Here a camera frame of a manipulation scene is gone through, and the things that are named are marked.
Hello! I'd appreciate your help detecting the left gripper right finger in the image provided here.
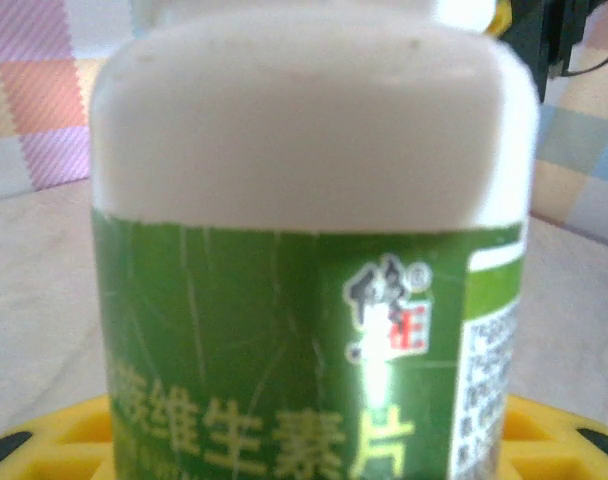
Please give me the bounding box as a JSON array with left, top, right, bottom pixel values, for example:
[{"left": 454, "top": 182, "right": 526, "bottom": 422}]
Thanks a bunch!
[{"left": 498, "top": 393, "right": 608, "bottom": 480}]

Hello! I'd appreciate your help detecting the thin black wire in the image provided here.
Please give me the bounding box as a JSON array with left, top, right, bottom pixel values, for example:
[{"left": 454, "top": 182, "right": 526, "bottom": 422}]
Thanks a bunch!
[{"left": 551, "top": 46, "right": 608, "bottom": 81}]

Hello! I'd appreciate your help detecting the white pill bottle green label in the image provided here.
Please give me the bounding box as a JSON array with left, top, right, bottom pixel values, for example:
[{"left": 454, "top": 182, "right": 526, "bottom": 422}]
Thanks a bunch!
[{"left": 88, "top": 0, "right": 541, "bottom": 480}]

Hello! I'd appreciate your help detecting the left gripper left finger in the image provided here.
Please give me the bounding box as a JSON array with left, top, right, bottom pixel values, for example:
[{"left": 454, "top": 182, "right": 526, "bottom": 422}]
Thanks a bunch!
[{"left": 0, "top": 393, "right": 116, "bottom": 480}]

